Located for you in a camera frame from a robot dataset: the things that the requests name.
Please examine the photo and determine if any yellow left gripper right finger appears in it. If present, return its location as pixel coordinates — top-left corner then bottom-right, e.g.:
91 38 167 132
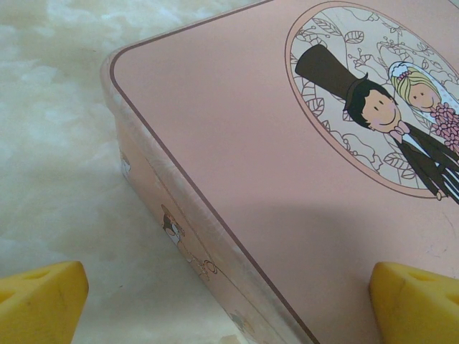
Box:
369 261 459 344

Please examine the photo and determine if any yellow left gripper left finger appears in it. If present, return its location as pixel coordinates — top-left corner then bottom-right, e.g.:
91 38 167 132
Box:
0 260 90 344

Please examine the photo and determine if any pink wedding couple tin box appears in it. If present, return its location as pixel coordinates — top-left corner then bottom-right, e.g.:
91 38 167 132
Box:
100 0 459 344

